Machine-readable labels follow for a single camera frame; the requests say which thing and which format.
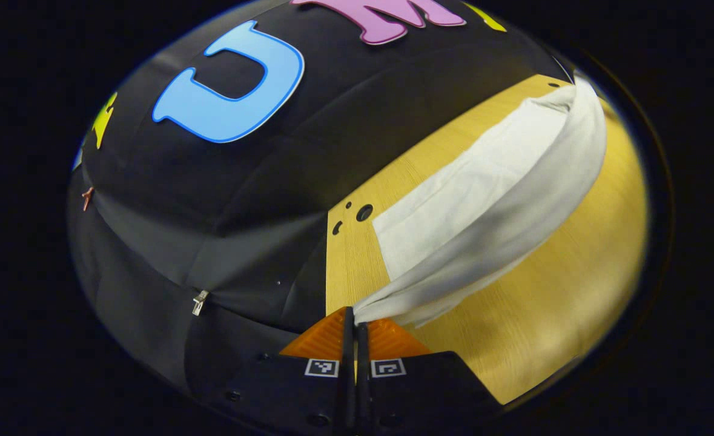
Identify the white jeans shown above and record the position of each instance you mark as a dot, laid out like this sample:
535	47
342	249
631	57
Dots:
484	200

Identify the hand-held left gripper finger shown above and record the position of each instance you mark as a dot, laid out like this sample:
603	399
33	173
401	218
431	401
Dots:
363	375
348	363

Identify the black backdrop cloth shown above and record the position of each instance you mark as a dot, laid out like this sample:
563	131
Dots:
211	212

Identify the silver metal clip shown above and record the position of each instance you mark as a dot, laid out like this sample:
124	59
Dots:
200	303

